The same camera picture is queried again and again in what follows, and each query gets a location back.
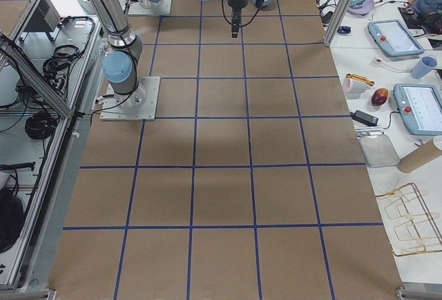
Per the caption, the gold cylinder tool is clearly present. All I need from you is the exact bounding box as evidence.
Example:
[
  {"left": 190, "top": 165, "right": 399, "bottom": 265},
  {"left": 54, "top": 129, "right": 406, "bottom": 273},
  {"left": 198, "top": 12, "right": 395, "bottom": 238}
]
[{"left": 346, "top": 73, "right": 374, "bottom": 87}]

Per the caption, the pink cup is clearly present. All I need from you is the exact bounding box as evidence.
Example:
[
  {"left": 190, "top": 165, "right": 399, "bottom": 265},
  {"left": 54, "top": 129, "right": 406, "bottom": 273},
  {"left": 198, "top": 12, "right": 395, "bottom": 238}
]
[{"left": 342, "top": 77, "right": 370, "bottom": 100}]

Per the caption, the light blue cup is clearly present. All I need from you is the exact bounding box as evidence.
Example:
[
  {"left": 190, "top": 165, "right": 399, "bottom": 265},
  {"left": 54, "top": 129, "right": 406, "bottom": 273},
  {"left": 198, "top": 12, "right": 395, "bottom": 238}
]
[{"left": 411, "top": 56, "right": 437, "bottom": 79}]

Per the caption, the teach pendant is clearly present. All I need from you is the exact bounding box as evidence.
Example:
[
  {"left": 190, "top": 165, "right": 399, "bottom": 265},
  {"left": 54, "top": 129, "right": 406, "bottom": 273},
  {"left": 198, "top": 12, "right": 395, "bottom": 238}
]
[
  {"left": 367, "top": 19, "right": 425, "bottom": 57},
  {"left": 393, "top": 84, "right": 441, "bottom": 136}
]

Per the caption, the upper teach pendant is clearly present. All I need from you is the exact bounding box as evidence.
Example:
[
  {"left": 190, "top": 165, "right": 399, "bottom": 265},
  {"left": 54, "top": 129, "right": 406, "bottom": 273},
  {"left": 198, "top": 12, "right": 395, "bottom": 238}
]
[{"left": 367, "top": 19, "right": 425, "bottom": 57}]

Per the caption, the red apple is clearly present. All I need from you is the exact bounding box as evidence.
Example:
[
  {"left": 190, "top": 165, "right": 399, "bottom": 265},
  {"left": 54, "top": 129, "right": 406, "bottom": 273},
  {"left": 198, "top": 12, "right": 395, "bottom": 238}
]
[{"left": 371, "top": 88, "right": 389, "bottom": 106}]

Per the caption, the silver metal tray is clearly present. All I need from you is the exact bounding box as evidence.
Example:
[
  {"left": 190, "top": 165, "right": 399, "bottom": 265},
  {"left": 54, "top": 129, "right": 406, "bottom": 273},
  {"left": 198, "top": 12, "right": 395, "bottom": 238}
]
[{"left": 355, "top": 126, "right": 399, "bottom": 168}]

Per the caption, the purple plate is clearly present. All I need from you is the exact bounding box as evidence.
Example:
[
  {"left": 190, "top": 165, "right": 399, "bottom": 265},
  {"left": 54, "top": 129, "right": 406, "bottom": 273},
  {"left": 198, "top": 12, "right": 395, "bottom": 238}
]
[{"left": 347, "top": 0, "right": 375, "bottom": 15}]

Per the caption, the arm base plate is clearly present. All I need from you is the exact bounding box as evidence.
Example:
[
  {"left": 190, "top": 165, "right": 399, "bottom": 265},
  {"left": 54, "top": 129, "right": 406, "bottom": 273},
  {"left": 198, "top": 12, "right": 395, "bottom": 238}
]
[
  {"left": 128, "top": 0, "right": 172, "bottom": 17},
  {"left": 100, "top": 77, "right": 160, "bottom": 121}
]

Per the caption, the cardboard tube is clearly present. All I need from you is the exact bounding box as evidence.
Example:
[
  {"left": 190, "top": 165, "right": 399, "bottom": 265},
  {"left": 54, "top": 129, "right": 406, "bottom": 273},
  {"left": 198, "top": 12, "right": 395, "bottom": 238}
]
[{"left": 397, "top": 135, "right": 441, "bottom": 174}]

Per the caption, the aluminium frame post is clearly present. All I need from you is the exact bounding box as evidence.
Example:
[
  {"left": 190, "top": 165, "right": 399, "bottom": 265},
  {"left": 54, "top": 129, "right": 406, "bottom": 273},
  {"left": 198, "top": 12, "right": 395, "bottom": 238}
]
[{"left": 323, "top": 0, "right": 351, "bottom": 46}]

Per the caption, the lower teach pendant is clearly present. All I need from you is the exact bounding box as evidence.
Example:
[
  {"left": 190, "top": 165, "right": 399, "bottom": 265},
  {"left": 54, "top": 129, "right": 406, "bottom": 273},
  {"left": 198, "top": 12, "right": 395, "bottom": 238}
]
[{"left": 393, "top": 84, "right": 441, "bottom": 136}]

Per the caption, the gold wire rack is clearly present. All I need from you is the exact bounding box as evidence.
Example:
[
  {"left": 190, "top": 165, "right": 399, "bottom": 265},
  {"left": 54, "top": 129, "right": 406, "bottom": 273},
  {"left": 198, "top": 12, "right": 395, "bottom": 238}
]
[{"left": 376, "top": 182, "right": 441, "bottom": 257}]

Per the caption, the black power adapter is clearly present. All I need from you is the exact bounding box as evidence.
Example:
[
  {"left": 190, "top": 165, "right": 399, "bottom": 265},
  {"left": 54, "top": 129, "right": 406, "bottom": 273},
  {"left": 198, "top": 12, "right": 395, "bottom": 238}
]
[{"left": 350, "top": 110, "right": 378, "bottom": 126}]

